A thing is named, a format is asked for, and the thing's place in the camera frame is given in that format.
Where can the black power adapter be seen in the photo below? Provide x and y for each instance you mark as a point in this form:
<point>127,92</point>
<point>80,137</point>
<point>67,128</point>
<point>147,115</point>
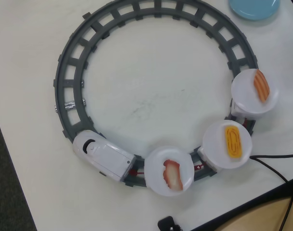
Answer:
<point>168,223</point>

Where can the grey circular toy train track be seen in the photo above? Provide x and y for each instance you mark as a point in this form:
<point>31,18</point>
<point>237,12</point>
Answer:
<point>77,72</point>

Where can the white toy train carriage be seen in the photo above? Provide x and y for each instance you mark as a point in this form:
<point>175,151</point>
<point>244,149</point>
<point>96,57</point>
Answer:
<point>206,158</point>

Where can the yellow egg sushi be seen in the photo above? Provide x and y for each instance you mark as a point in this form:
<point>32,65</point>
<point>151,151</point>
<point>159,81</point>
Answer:
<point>233,142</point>

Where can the orange striped salmon sushi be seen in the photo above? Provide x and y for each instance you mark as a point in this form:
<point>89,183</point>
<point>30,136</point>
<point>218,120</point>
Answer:
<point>261,86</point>

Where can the white round plastic plate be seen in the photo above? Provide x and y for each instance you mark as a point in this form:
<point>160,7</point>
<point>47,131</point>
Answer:
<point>156,173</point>
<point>214,149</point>
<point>243,91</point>

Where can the light blue round dish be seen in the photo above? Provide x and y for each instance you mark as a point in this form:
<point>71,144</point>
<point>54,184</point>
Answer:
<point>252,9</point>

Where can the red white octopus sushi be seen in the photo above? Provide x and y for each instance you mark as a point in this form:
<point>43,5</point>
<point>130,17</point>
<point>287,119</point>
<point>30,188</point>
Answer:
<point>173,175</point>

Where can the silver foil tape strip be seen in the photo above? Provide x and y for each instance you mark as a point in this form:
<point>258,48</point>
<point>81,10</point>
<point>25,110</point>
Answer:
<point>70,106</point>

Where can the white Shinkansen toy locomotive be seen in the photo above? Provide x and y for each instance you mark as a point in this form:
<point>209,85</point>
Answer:
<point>105,156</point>

